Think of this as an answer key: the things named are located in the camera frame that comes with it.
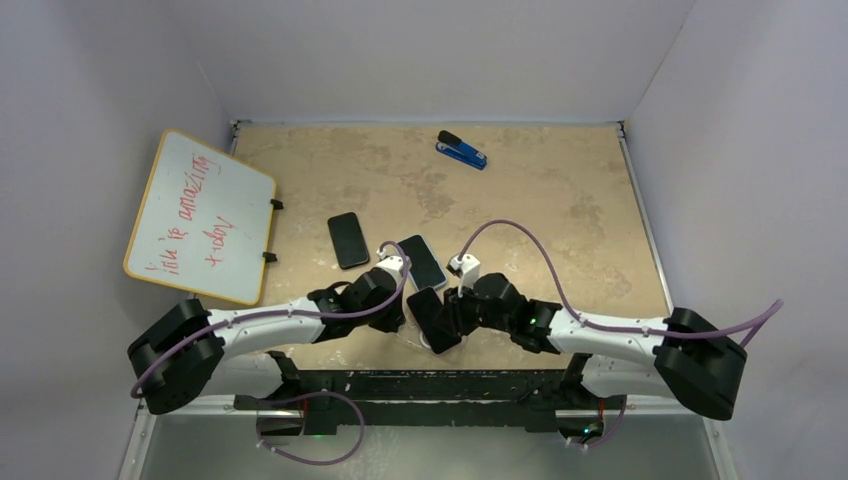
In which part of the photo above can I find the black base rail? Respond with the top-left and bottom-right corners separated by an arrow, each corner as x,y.
234,369 -> 624,435

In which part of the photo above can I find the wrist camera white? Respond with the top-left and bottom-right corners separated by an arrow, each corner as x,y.
376,248 -> 408,283
446,253 -> 481,297

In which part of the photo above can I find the black phone case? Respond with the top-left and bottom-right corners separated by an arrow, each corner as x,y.
326,211 -> 372,272

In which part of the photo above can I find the whiteboard with yellow frame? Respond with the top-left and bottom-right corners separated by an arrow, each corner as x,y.
123,129 -> 277,305

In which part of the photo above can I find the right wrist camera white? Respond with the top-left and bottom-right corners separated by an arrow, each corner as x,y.
446,253 -> 481,297

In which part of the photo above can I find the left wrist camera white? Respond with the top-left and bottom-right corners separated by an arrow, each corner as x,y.
376,248 -> 408,283

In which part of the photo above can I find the light blue phone case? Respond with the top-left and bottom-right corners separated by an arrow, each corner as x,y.
396,234 -> 450,293

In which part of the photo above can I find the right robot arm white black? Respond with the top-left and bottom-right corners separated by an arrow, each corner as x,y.
434,273 -> 747,421

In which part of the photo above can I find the clear magsafe phone case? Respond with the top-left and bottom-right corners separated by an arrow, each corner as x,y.
397,326 -> 433,353

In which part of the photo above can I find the black phone pink edge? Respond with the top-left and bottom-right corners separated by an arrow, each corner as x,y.
406,287 -> 461,354

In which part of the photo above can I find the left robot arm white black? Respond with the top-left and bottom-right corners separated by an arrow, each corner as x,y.
127,257 -> 408,414

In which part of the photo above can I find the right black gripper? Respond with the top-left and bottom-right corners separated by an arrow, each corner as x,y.
434,278 -> 513,338

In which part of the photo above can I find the blue black stapler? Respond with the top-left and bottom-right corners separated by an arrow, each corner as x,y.
435,130 -> 488,170

